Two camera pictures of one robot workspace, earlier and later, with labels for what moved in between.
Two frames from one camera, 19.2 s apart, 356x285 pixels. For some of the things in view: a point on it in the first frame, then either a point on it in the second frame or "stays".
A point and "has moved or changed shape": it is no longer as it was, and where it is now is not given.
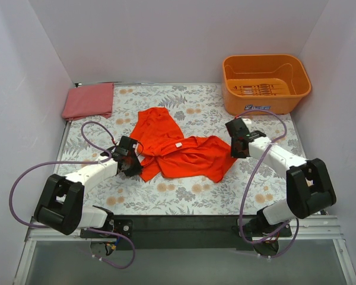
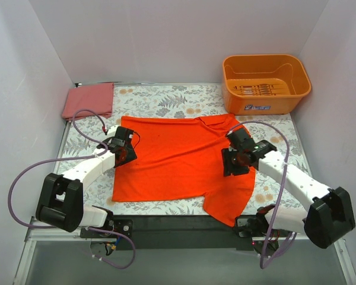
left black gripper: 132,165 to 126,156
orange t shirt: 167,153 has moved or changed shape
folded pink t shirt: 90,100 stays
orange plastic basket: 273,82 stays
